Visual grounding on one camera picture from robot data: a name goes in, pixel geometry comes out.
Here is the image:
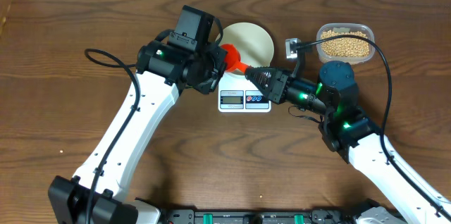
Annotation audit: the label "white round bowl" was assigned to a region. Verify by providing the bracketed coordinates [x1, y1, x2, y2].
[220, 23, 274, 68]

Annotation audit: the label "white digital kitchen scale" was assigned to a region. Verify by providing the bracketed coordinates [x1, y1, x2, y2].
[218, 70, 271, 113]

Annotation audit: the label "red plastic measuring scoop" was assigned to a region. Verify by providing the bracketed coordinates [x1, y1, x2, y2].
[221, 44, 249, 74]

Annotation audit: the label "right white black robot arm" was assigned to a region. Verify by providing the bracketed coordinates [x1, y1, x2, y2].
[245, 61, 450, 223]

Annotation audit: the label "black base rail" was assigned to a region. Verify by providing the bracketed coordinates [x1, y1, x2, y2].
[156, 209, 353, 224]

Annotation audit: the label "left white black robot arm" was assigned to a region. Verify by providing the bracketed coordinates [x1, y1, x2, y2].
[48, 6, 226, 223]

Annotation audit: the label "soybeans in container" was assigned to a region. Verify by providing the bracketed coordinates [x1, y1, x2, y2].
[320, 30, 370, 57]

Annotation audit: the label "clear plastic container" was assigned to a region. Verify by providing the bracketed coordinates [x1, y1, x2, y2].
[316, 23, 376, 64]

